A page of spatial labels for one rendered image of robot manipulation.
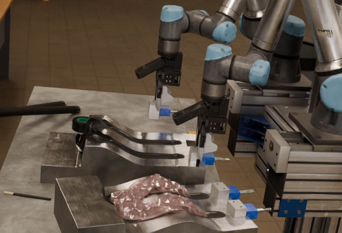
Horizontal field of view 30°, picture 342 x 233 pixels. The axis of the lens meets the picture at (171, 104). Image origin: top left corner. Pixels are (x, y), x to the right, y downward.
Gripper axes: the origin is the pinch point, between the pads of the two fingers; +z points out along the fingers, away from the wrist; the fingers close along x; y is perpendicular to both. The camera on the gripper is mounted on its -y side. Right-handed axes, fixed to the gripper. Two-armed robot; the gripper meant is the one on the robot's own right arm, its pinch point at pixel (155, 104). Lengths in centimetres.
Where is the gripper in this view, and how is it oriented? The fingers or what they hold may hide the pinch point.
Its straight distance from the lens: 226.1
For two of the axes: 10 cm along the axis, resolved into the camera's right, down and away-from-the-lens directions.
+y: 9.9, 0.8, 1.0
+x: -0.7, -3.5, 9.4
